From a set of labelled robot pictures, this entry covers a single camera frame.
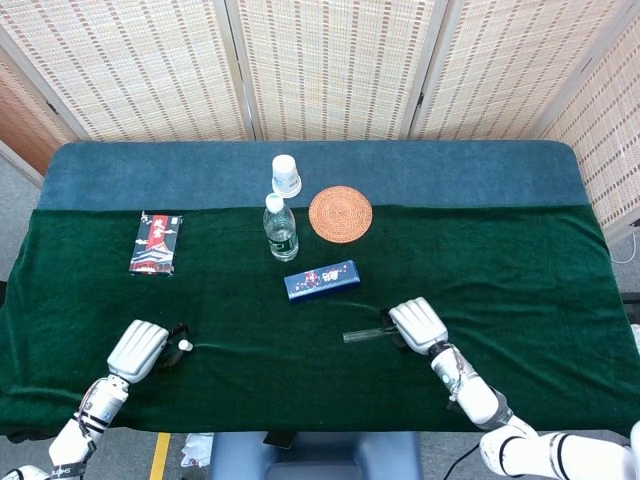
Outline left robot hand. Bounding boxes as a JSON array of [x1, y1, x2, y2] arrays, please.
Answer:
[[106, 319, 192, 385]]

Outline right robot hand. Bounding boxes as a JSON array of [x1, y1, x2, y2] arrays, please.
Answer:
[[379, 297, 450, 357]]

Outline clear glass tube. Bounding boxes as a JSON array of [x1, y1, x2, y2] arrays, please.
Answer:
[[342, 324, 399, 345]]

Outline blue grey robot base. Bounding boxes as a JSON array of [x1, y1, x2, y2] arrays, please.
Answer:
[[208, 430, 424, 480]]

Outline blue rectangular printed box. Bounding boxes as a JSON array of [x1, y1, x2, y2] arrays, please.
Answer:
[[283, 259, 362, 305]]

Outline black red printed box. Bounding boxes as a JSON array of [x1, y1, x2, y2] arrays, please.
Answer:
[[128, 210, 184, 278]]

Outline yellow floor tape strip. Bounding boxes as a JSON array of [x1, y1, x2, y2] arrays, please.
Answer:
[[149, 432, 172, 480]]

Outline crumpled white plastic bag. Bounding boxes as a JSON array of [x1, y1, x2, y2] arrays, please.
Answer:
[[179, 432, 215, 469]]

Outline round woven rattan coaster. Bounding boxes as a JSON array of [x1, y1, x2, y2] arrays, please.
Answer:
[[308, 185, 374, 245]]

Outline green velvet cloth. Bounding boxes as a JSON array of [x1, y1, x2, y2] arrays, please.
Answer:
[[0, 204, 632, 434]]

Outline blue table cloth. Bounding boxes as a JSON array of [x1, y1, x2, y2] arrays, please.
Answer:
[[37, 140, 589, 212]]

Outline clear plastic water bottle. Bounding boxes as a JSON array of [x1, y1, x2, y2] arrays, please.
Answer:
[[262, 193, 300, 263]]

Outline flat black item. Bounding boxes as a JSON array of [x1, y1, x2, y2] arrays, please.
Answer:
[[263, 430, 297, 450]]

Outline white paper cup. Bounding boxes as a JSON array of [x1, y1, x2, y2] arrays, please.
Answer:
[[271, 154, 304, 199]]

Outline black cable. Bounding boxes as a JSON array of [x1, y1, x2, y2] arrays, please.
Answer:
[[446, 442, 482, 480]]

